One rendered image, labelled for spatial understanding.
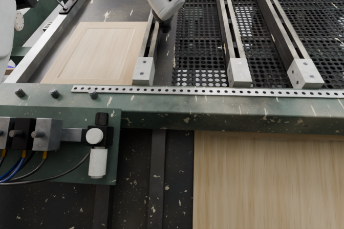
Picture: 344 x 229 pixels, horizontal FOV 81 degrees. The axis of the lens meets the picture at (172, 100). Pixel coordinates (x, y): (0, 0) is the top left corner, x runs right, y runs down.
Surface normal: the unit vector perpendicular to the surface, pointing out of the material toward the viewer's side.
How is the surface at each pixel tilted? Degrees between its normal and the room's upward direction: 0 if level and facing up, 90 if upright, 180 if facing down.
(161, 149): 90
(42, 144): 90
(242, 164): 90
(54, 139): 90
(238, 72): 60
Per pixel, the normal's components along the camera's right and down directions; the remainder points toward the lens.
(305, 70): -0.04, -0.63
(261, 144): -0.07, -0.15
